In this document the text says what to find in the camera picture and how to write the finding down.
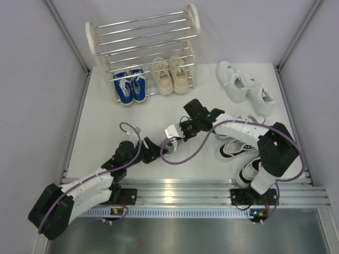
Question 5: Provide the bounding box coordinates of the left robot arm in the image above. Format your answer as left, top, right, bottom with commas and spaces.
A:
28, 138, 173, 240

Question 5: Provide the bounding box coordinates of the aluminium mounting rail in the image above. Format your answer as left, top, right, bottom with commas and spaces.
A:
120, 178, 330, 208

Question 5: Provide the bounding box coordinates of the blue canvas sneaker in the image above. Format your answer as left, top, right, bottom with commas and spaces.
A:
113, 70, 133, 106
129, 65, 146, 103

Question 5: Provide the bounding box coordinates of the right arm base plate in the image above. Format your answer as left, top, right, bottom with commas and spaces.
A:
230, 188, 279, 207

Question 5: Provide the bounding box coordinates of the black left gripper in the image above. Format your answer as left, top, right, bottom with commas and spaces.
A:
124, 137, 168, 169

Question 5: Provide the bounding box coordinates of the perforated cable duct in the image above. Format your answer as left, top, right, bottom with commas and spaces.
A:
80, 207, 266, 219

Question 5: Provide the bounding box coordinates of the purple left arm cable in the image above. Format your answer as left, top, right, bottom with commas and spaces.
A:
38, 122, 144, 235

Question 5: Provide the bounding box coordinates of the grey canvas sneaker back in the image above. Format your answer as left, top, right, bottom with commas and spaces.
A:
159, 139, 183, 156

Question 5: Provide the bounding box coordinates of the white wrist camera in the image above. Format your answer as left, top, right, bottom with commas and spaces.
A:
125, 127, 141, 137
165, 123, 185, 143

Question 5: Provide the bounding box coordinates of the grey canvas sneaker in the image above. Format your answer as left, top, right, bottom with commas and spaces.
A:
159, 139, 183, 156
217, 114, 266, 140

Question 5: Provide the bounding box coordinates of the black white sneaker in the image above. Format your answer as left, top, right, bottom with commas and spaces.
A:
217, 139, 258, 160
235, 156, 261, 188

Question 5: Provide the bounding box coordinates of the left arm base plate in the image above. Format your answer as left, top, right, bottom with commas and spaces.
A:
110, 188, 138, 205

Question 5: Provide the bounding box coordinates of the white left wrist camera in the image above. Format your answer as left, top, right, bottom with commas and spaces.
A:
125, 127, 141, 137

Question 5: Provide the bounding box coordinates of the white sneaker left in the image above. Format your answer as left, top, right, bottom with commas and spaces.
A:
216, 61, 248, 103

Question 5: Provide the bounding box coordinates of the white sneaker right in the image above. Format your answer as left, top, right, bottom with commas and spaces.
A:
246, 78, 275, 117

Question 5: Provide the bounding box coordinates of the black white sneaker lower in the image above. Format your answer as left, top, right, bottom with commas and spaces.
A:
235, 156, 261, 188

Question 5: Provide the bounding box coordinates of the cream and chrome shoe rack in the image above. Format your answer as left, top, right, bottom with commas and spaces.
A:
85, 4, 201, 103

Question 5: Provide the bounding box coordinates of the beige lace sneaker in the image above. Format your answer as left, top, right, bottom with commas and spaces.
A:
169, 55, 189, 94
151, 57, 174, 95

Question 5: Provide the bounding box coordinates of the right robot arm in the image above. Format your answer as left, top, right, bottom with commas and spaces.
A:
179, 99, 304, 204

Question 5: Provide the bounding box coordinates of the grey canvas sneaker front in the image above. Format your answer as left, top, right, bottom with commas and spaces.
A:
217, 114, 266, 140

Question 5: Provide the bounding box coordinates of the black white sneaker upper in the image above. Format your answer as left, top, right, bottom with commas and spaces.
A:
217, 139, 258, 160

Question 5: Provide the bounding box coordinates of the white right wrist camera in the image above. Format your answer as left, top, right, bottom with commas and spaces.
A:
165, 123, 185, 143

